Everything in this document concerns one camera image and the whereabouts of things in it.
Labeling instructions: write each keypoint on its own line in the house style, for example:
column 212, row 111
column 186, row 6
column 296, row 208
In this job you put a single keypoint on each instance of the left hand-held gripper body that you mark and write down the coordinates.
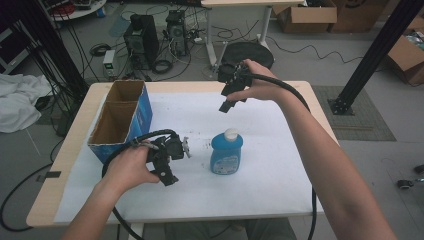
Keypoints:
column 168, row 150

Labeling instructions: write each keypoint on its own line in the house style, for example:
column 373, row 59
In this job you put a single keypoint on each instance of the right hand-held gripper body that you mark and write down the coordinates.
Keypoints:
column 233, row 78

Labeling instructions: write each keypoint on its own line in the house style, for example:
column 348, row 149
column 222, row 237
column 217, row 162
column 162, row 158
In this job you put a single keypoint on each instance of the person's right hand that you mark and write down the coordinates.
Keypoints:
column 263, row 83

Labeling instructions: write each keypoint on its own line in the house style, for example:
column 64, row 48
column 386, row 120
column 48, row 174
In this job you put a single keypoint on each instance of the person's left hand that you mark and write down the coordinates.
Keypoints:
column 128, row 168

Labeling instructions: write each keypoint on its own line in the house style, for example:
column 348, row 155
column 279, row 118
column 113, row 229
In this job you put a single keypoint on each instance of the black round disc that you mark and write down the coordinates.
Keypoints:
column 248, row 53

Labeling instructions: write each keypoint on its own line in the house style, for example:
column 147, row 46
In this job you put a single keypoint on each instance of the blue bottle with white cap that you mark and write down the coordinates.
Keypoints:
column 226, row 153

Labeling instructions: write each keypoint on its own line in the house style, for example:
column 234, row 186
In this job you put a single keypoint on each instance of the white-legged desk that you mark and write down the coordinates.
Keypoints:
column 210, row 33

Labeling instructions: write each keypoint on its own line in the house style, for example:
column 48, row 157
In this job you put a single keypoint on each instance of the blue cardboard box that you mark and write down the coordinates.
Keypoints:
column 126, row 116

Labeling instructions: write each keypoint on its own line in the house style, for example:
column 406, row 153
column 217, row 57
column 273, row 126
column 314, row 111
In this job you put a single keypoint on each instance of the small black computer tower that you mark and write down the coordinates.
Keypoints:
column 176, row 31

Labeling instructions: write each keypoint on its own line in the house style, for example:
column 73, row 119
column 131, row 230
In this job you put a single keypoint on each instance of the white paper sheet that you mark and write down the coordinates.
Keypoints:
column 266, row 186

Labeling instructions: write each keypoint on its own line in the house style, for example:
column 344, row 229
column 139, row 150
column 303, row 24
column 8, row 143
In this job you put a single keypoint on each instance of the open brown cardboard box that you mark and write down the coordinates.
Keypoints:
column 306, row 16

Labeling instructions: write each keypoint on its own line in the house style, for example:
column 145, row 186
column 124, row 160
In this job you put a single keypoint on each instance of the large black computer tower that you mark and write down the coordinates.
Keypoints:
column 141, row 41

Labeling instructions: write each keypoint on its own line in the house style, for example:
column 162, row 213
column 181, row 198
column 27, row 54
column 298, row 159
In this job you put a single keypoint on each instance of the white power supply unit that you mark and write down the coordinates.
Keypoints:
column 109, row 63

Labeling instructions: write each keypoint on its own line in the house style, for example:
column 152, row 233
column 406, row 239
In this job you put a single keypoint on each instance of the person's grey pants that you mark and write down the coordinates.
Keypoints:
column 266, row 230

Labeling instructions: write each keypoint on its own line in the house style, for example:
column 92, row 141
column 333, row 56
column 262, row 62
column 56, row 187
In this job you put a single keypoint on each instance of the grey floor mat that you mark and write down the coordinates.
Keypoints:
column 363, row 123

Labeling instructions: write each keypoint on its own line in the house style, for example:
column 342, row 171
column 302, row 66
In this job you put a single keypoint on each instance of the plain brown cardboard box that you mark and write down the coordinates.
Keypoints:
column 356, row 16

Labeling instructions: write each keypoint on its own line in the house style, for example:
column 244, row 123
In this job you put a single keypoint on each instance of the white cloth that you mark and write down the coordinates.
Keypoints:
column 20, row 100

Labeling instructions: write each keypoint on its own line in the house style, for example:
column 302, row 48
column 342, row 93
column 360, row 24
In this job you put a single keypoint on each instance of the round white table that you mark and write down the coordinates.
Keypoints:
column 83, row 11

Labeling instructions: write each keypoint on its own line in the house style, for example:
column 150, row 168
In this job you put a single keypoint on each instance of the brown cardboard box with contents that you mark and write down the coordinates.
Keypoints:
column 406, row 60

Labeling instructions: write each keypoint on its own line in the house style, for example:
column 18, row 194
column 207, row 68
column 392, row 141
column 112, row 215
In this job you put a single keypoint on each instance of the black caster wheel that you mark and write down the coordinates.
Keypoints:
column 404, row 183

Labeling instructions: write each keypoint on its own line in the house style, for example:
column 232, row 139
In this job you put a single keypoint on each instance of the black metal post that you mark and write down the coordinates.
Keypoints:
column 373, row 56

